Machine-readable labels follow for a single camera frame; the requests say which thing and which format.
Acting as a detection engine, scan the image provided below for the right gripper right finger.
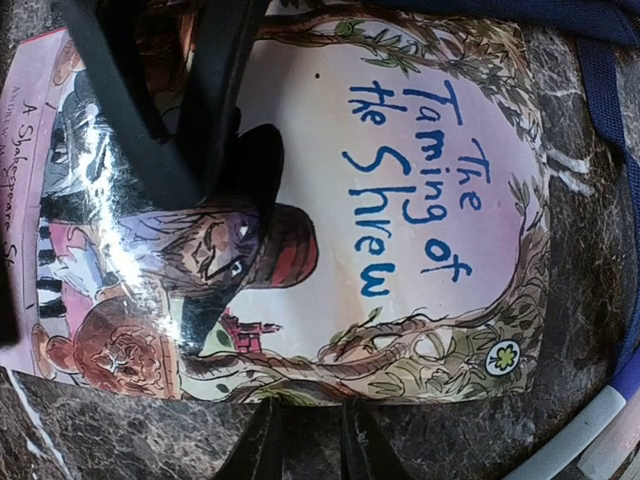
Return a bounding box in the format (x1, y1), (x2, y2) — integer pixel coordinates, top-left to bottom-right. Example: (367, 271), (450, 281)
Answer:
(340, 398), (390, 480)

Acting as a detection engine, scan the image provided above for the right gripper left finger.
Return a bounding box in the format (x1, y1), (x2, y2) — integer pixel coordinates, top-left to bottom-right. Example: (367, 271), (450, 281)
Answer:
(217, 398), (283, 480)

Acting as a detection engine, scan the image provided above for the pink Taming of Shrew book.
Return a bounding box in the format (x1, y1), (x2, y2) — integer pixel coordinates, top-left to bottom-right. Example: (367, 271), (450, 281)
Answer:
(1, 1), (550, 406)

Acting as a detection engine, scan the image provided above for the navy blue backpack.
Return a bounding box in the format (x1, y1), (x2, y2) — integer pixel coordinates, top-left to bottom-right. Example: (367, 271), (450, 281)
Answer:
(349, 0), (640, 396)

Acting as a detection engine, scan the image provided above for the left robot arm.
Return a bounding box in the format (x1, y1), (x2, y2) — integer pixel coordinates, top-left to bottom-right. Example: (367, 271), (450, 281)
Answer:
(47, 1), (284, 215)

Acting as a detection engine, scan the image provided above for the blue capped white marker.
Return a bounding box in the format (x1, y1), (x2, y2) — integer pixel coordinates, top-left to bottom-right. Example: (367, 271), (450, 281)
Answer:
(503, 386), (626, 480)

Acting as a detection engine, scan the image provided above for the pink highlighter pen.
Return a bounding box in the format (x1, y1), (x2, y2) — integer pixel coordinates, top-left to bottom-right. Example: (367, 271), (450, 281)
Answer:
(577, 402), (639, 479)

